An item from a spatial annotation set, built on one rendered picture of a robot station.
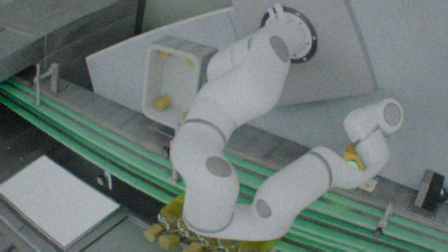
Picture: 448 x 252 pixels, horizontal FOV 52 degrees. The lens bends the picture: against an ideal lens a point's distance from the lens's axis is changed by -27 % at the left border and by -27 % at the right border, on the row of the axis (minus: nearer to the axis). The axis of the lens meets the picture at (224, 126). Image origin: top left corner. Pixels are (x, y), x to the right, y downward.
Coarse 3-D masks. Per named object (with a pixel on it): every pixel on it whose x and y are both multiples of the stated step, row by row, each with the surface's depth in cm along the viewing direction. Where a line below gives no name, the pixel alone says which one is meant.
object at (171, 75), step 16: (160, 48) 155; (160, 64) 164; (176, 64) 163; (144, 80) 162; (160, 80) 167; (176, 80) 165; (192, 80) 163; (144, 96) 164; (160, 96) 170; (176, 96) 168; (192, 96) 155; (144, 112) 167; (160, 112) 167; (176, 112) 167
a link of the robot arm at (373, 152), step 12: (372, 132) 109; (360, 144) 109; (372, 144) 108; (384, 144) 109; (324, 156) 101; (336, 156) 102; (360, 156) 111; (372, 156) 108; (384, 156) 108; (336, 168) 101; (348, 168) 102; (372, 168) 106; (336, 180) 102; (348, 180) 103; (360, 180) 104
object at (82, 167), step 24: (0, 120) 204; (24, 120) 207; (0, 144) 187; (24, 144) 192; (48, 144) 194; (0, 168) 175; (72, 168) 185; (96, 168) 188; (120, 192) 179; (144, 192) 181; (0, 216) 147; (144, 216) 170; (0, 240) 139; (24, 240) 141; (192, 240) 163
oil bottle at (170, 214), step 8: (184, 192) 153; (176, 200) 149; (184, 200) 149; (168, 208) 145; (176, 208) 146; (160, 216) 143; (168, 216) 143; (176, 216) 143; (168, 224) 142; (176, 224) 143
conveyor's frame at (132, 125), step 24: (24, 72) 200; (48, 96) 186; (72, 96) 185; (96, 96) 186; (96, 120) 174; (120, 120) 174; (144, 120) 176; (144, 144) 166; (168, 144) 166; (240, 144) 151; (264, 144) 152; (288, 144) 154; (336, 192) 138; (360, 192) 136; (384, 192) 136; (408, 192) 136; (408, 216) 128
